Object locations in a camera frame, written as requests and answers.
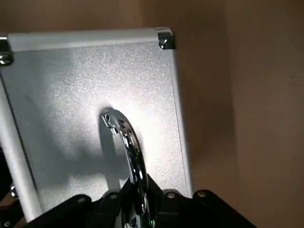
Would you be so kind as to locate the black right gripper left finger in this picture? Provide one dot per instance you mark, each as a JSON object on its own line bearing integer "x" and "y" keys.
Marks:
{"x": 95, "y": 211}

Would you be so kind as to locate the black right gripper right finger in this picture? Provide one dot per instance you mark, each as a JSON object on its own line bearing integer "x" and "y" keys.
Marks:
{"x": 190, "y": 209}

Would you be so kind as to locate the silver aluminium medicine case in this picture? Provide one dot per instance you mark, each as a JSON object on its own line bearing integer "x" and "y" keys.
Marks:
{"x": 95, "y": 95}

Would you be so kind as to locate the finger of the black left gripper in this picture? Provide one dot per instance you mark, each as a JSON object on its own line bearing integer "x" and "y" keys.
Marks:
{"x": 7, "y": 209}

